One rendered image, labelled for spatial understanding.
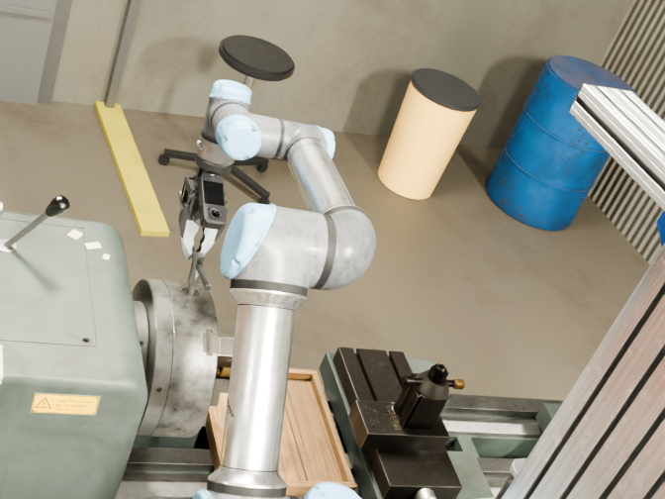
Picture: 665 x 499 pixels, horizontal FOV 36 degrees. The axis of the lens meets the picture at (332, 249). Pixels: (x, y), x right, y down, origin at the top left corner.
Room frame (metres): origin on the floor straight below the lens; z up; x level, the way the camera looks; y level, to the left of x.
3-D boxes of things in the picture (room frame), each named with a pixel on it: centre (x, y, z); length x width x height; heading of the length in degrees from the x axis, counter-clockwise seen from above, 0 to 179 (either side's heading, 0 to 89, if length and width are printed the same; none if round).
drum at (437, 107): (4.78, -0.21, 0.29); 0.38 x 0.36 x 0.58; 34
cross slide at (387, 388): (1.84, -0.28, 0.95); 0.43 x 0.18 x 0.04; 28
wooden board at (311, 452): (1.72, -0.03, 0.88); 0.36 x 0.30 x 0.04; 28
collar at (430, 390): (1.78, -0.31, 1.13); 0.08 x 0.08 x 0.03
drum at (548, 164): (5.12, -0.90, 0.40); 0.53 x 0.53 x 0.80
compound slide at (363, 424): (1.77, -0.29, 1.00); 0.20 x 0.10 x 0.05; 118
